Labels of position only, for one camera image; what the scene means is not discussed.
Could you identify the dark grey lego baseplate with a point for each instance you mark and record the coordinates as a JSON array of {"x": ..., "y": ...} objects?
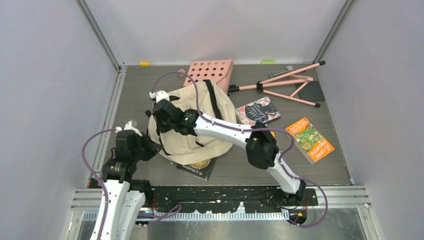
[{"x": 312, "y": 92}]

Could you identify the green block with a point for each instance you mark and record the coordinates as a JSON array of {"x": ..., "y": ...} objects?
[{"x": 268, "y": 62}]

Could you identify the pink perforated music stand tray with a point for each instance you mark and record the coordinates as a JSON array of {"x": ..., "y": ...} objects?
[{"x": 218, "y": 71}]

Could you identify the pink folding tripod stand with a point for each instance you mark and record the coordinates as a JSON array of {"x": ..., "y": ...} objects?
[{"x": 289, "y": 78}]

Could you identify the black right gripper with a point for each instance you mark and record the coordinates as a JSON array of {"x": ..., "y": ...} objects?
[{"x": 163, "y": 128}]

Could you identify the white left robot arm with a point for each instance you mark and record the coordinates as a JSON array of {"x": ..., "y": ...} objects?
[{"x": 122, "y": 196}]

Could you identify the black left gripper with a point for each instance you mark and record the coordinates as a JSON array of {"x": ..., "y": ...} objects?
[{"x": 154, "y": 148}]

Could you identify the grey lego strip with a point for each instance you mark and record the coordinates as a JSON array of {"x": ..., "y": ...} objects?
[{"x": 273, "y": 74}]

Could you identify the black moon and sixpence book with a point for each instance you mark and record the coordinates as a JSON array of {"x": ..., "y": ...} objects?
[{"x": 201, "y": 170}]

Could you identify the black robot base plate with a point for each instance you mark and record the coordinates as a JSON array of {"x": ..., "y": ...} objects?
[{"x": 226, "y": 199}]

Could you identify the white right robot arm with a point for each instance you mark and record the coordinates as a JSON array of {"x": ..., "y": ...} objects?
[{"x": 257, "y": 140}]

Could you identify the yellow block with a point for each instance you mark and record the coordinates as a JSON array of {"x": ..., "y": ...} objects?
[{"x": 144, "y": 64}]

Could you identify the orange treehouse book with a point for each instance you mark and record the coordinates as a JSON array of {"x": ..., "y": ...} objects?
[{"x": 313, "y": 145}]

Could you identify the floral little women book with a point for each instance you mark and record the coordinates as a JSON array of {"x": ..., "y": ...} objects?
[{"x": 261, "y": 110}]

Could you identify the beige canvas backpack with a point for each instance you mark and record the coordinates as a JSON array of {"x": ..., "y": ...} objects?
[{"x": 184, "y": 146}]

